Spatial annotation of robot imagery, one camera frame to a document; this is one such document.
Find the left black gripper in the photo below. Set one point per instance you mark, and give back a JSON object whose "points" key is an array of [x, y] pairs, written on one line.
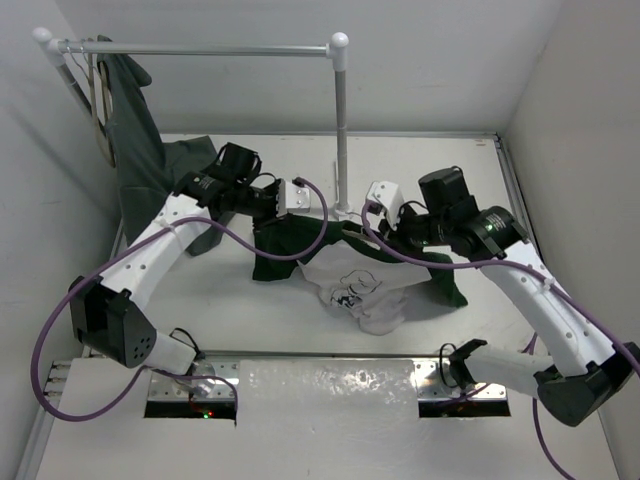
{"points": [[271, 211]]}

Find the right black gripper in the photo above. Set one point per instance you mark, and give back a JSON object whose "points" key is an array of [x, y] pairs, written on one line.
{"points": [[396, 237]]}

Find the green and white t-shirt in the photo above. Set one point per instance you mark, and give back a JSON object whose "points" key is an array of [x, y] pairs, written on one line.
{"points": [[351, 274]]}

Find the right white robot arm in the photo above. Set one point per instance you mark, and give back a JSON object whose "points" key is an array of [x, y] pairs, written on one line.
{"points": [[583, 368]]}

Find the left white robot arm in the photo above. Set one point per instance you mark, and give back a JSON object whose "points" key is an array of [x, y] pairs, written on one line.
{"points": [[108, 311]]}

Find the grey t-shirt on hanger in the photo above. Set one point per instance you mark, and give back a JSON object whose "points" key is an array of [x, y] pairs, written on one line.
{"points": [[147, 168]]}

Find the wooden hanger under grey shirt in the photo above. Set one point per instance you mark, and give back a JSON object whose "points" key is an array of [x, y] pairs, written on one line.
{"points": [[100, 107]]}

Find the white foam front panel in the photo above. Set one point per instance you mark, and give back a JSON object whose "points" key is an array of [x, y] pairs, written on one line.
{"points": [[308, 420]]}

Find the white and silver clothes rack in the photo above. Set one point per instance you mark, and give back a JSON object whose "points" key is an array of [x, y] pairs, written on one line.
{"points": [[57, 51]]}

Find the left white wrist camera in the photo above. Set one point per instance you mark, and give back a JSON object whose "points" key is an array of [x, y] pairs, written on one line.
{"points": [[292, 199]]}

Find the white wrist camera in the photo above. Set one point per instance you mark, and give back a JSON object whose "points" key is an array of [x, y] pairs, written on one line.
{"points": [[292, 199], [388, 198]]}

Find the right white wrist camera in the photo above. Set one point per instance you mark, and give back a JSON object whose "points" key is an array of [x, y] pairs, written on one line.
{"points": [[388, 198]]}

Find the spare wire hanger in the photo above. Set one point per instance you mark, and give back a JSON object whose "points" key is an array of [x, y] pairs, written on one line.
{"points": [[75, 62]]}

